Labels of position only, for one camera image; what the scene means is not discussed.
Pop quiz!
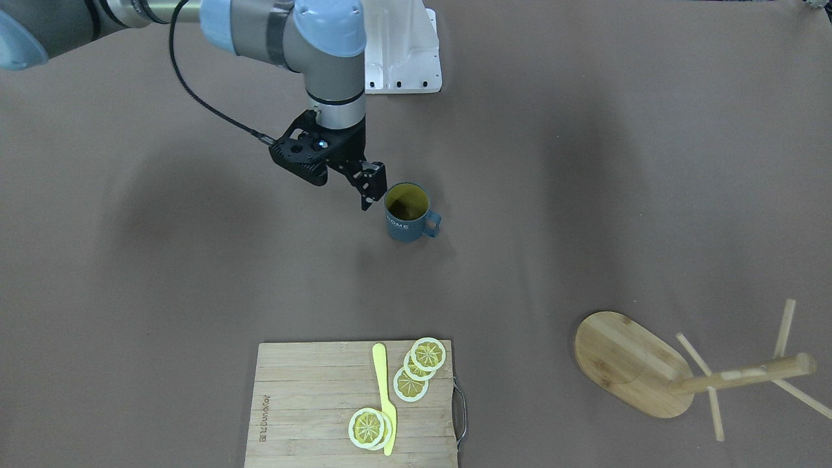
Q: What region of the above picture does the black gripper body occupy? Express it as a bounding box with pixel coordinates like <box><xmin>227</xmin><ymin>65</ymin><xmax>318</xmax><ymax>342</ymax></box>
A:
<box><xmin>268</xmin><ymin>110</ymin><xmax>366</xmax><ymax>187</ymax></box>

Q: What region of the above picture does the dark blue ribbed mug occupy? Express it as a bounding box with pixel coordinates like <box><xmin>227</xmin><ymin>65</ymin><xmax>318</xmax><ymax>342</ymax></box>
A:
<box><xmin>383</xmin><ymin>183</ymin><xmax>442</xmax><ymax>242</ymax></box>

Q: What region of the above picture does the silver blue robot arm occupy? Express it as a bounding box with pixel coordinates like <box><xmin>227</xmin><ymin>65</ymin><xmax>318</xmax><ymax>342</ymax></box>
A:
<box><xmin>1</xmin><ymin>1</ymin><xmax>387</xmax><ymax>210</ymax></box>

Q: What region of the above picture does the wooden mug rack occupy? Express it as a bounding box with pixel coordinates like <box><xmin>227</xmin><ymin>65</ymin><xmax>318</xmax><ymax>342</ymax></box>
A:
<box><xmin>573</xmin><ymin>298</ymin><xmax>830</xmax><ymax>442</ymax></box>

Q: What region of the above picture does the yellow plastic knife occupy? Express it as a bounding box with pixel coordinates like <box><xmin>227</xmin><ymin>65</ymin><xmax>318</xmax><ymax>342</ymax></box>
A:
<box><xmin>372</xmin><ymin>343</ymin><xmax>398</xmax><ymax>456</ymax></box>

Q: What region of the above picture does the lemon slice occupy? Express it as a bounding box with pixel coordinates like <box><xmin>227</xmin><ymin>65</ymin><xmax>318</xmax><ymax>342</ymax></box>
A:
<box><xmin>393</xmin><ymin>367</ymin><xmax>429</xmax><ymax>402</ymax></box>
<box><xmin>409</xmin><ymin>337</ymin><xmax>447</xmax><ymax>372</ymax></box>
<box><xmin>403</xmin><ymin>352</ymin><xmax>437</xmax><ymax>382</ymax></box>
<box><xmin>369</xmin><ymin>411</ymin><xmax>395</xmax><ymax>451</ymax></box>
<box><xmin>348</xmin><ymin>407</ymin><xmax>382</xmax><ymax>450</ymax></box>

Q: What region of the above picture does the bamboo cutting board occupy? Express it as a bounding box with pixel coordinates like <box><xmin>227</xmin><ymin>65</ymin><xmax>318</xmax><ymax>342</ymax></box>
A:
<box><xmin>244</xmin><ymin>339</ymin><xmax>465</xmax><ymax>467</ymax></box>

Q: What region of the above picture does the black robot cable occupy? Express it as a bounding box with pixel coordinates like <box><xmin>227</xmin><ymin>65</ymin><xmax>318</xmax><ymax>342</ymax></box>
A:
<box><xmin>168</xmin><ymin>0</ymin><xmax>275</xmax><ymax>144</ymax></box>

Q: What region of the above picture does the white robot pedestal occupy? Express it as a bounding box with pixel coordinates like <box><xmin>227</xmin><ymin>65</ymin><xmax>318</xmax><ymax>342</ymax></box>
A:
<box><xmin>362</xmin><ymin>1</ymin><xmax>443</xmax><ymax>94</ymax></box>

